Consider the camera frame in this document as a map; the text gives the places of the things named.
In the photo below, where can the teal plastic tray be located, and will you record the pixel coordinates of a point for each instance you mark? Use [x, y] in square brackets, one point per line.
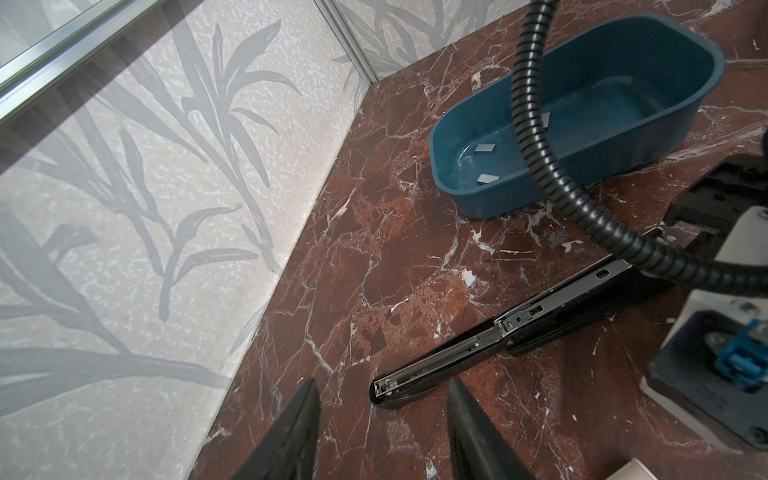
[616, 97]

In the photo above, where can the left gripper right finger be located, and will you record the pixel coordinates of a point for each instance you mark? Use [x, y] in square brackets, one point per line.
[478, 450]

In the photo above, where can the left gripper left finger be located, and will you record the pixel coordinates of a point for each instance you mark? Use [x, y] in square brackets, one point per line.
[288, 449]

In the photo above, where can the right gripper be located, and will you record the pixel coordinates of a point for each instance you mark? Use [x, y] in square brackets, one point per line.
[716, 200]

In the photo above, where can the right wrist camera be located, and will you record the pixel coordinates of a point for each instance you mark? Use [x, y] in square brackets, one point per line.
[711, 371]

